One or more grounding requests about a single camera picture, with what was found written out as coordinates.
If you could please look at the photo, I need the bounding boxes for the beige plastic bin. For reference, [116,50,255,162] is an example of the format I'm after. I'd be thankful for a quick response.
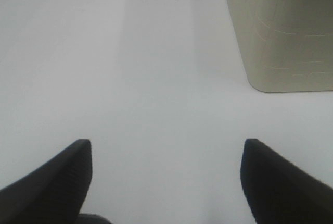
[227,0,332,93]

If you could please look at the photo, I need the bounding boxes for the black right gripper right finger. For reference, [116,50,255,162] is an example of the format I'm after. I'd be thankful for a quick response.
[240,139,332,223]

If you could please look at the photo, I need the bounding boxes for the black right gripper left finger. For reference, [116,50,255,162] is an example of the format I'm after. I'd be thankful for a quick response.
[1,139,92,223]

